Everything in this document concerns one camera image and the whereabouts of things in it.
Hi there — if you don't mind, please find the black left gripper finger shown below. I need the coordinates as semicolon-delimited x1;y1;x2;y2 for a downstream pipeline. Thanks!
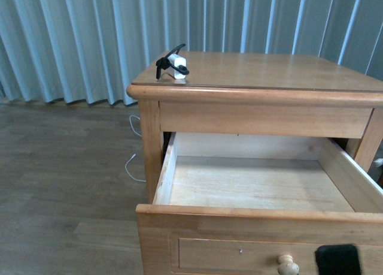
315;244;362;275

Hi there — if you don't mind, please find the round wooden drawer knob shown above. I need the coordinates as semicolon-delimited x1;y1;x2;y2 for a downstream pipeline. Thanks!
277;255;300;275

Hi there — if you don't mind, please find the wooden drawer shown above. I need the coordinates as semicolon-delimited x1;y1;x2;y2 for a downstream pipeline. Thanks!
136;132;382;274

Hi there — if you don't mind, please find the black charger cable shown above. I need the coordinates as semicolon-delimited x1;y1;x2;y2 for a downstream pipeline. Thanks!
155;43;190;80

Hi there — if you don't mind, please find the white charger adapter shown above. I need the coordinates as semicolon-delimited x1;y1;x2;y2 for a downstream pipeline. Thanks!
166;53;187;79

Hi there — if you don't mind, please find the wooden nightstand cabinet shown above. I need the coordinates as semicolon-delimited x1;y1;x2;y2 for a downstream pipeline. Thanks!
127;52;382;200

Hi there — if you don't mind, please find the pale pleated curtain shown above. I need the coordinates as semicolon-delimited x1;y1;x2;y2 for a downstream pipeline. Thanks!
1;0;382;104

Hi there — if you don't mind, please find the white cable on floor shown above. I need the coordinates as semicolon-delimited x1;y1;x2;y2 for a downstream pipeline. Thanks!
124;114;147;183

